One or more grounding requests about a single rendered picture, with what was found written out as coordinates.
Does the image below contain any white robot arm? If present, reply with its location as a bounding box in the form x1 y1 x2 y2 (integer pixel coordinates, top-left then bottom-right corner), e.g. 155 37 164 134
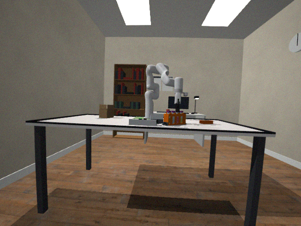
144 63 188 119

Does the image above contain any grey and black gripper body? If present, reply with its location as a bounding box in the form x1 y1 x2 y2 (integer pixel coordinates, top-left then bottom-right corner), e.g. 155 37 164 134
174 92 182 104

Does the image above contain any small brown cardboard box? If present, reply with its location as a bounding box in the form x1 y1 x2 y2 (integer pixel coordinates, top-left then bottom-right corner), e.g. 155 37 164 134
99 105 114 118

